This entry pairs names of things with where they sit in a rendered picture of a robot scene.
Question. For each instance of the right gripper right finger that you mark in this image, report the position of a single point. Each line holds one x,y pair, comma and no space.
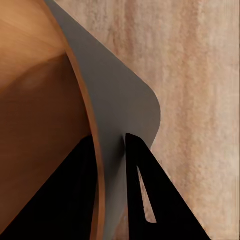
175,220

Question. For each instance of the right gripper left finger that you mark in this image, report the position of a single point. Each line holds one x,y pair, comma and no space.
63,208

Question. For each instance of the trash can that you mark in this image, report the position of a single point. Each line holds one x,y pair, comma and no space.
59,85

